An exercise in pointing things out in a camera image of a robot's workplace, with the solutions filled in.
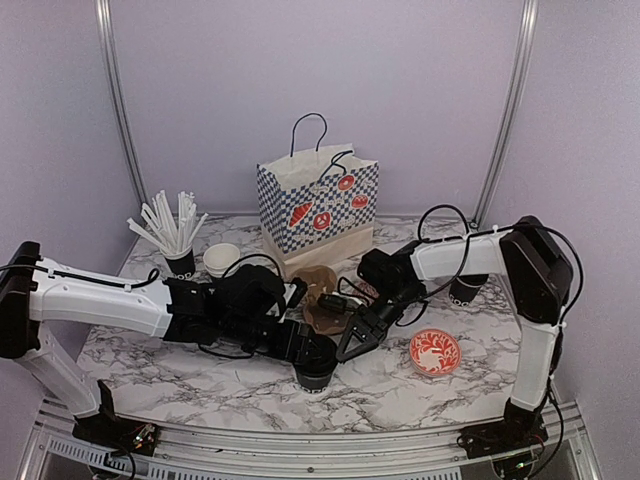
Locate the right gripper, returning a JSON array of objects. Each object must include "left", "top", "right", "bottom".
[{"left": 336, "top": 285, "right": 421, "bottom": 364}]

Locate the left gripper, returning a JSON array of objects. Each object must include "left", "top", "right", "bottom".
[{"left": 221, "top": 316, "right": 326, "bottom": 366}]

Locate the black paper coffee cup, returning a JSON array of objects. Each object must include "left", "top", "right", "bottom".
[{"left": 449, "top": 274, "right": 489, "bottom": 306}]

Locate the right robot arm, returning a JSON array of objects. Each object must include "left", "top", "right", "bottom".
[{"left": 336, "top": 215, "right": 584, "bottom": 448}]

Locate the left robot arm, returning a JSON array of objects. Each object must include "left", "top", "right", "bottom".
[{"left": 1, "top": 242, "right": 322, "bottom": 445}]

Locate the checkered paper takeout bag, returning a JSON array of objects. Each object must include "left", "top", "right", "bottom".
[{"left": 256, "top": 123, "right": 380, "bottom": 275}]

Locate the red patterned bowl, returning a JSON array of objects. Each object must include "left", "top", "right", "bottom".
[{"left": 356, "top": 281, "right": 379, "bottom": 299}]

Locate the cardboard cup carrier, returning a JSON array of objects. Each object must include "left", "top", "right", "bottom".
[{"left": 290, "top": 265, "right": 348, "bottom": 336}]

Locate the red floral bowl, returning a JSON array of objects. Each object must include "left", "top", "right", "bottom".
[{"left": 409, "top": 329, "right": 462, "bottom": 377}]

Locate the stack of paper cups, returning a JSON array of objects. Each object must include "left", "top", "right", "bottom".
[{"left": 202, "top": 243, "right": 241, "bottom": 279}]

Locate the black cup holding straws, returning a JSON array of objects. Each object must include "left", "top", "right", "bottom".
[{"left": 163, "top": 246, "right": 196, "bottom": 280}]

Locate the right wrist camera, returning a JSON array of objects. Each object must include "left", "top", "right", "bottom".
[{"left": 317, "top": 294, "right": 361, "bottom": 315}]

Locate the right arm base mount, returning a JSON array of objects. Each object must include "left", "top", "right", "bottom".
[{"left": 456, "top": 420, "right": 548, "bottom": 459}]

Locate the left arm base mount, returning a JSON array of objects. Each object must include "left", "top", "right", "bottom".
[{"left": 72, "top": 380, "right": 160, "bottom": 456}]

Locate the aluminium front rail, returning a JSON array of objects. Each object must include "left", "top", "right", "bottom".
[{"left": 17, "top": 399, "right": 602, "bottom": 479}]

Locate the right aluminium frame post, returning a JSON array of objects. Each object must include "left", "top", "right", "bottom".
[{"left": 472, "top": 0, "right": 539, "bottom": 226}]

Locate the aluminium frame post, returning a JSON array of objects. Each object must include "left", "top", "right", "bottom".
[
  {"left": 95, "top": 0, "right": 148, "bottom": 204},
  {"left": 472, "top": 0, "right": 539, "bottom": 226}
]

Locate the left aluminium frame post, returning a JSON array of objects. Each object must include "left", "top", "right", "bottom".
[{"left": 95, "top": 0, "right": 148, "bottom": 204}]

